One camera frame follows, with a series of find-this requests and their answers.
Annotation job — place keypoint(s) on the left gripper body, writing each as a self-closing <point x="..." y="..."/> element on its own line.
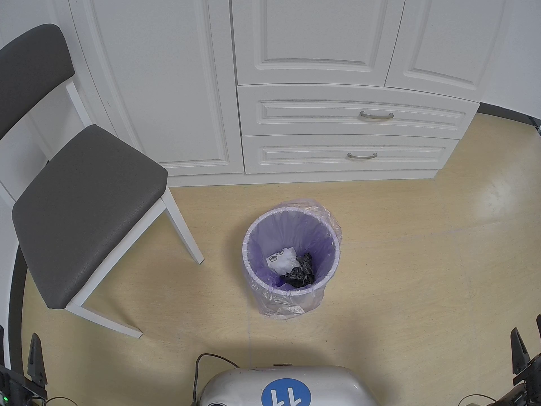
<point x="17" y="389"/>

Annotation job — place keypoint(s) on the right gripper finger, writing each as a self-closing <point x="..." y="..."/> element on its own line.
<point x="520" y="353"/>
<point x="539" y="332"/>

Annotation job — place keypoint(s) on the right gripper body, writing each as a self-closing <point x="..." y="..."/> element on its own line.
<point x="528" y="389"/>

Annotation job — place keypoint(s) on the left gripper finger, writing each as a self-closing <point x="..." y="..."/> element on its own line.
<point x="37" y="366"/>
<point x="1" y="345"/>

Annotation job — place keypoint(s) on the black plastic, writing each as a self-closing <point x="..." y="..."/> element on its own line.
<point x="300" y="275"/>

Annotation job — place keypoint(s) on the purple plastic bag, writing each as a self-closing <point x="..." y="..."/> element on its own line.
<point x="287" y="307"/>

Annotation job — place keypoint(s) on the white printed wrapper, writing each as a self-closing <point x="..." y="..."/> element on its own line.
<point x="282" y="260"/>

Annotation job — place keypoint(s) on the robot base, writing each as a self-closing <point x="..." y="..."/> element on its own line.
<point x="291" y="387"/>

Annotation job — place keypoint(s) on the white trash bin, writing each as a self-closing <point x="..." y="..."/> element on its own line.
<point x="291" y="290"/>

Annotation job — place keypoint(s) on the white chair with grey cushions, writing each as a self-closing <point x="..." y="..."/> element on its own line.
<point x="93" y="184"/>

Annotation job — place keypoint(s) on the white wardrobe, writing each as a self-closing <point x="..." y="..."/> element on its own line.
<point x="317" y="100"/>

